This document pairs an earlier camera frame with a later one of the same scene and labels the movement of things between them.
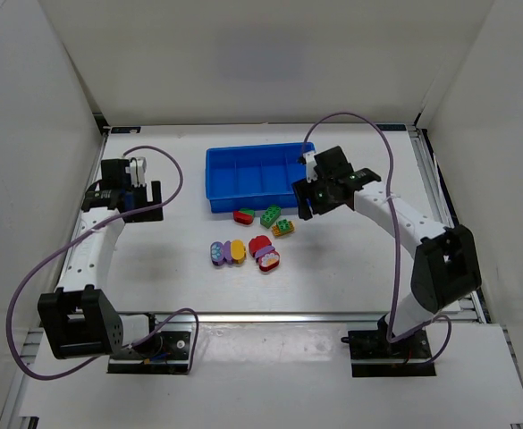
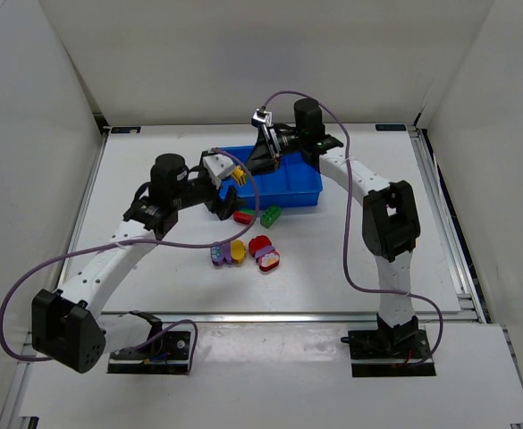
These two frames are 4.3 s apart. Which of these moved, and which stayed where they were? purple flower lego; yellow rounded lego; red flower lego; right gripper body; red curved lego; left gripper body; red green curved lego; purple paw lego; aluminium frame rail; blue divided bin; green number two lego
Moved: right gripper body; left gripper body
Stayed: red flower lego; blue divided bin; purple paw lego; green number two lego; purple flower lego; red green curved lego; red curved lego; aluminium frame rail; yellow rounded lego
